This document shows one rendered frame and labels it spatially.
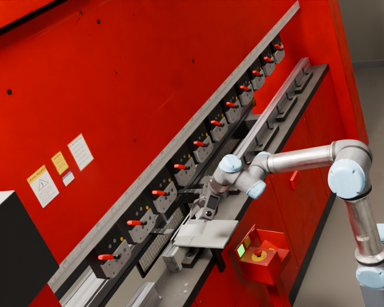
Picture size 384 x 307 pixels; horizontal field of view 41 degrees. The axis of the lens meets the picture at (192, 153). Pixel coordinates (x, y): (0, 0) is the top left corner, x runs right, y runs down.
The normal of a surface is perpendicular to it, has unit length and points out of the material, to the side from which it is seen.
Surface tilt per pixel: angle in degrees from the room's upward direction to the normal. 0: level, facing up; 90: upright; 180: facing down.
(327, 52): 90
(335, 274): 0
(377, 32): 90
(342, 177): 82
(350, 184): 82
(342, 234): 0
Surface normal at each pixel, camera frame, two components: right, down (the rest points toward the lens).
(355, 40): -0.59, 0.54
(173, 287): -0.33, -0.84
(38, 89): 0.84, -0.05
